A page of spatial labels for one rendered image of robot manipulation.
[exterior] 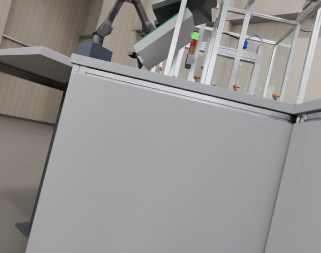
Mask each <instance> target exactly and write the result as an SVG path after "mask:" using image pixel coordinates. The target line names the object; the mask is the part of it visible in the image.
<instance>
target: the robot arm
mask: <svg viewBox="0 0 321 253"><path fill-rule="evenodd" d="M124 2H128V3H132V4H134V6H135V9H136V11H137V13H138V16H139V18H140V20H141V23H142V30H143V33H142V34H141V35H140V36H141V37H144V36H146V35H147V34H148V33H150V32H151V31H153V30H154V29H155V27H154V26H153V24H152V22H150V21H149V19H148V17H147V15H146V12H145V10H144V7H143V5H142V3H141V0H116V1H115V3H114V5H113V7H112V9H111V11H110V12H109V14H108V16H107V18H106V19H105V21H104V22H103V23H102V24H101V26H100V27H99V28H98V29H97V30H96V31H95V32H93V33H92V37H93V38H92V42H95V43H96V44H98V45H100V46H102V45H103V40H104V37H105V36H107V35H109V34H111V32H112V30H113V29H114V27H112V23H113V21H114V19H115V17H116V16H117V14H118V12H119V10H120V8H121V6H122V4H123V3H124ZM137 55H138V54H137V53H135V52H133V51H129V53H128V56H130V57H131V58H133V59H137V63H138V68H139V69H141V68H142V66H143V65H142V63H141V62H140V60H139V58H138V57H137Z"/></svg>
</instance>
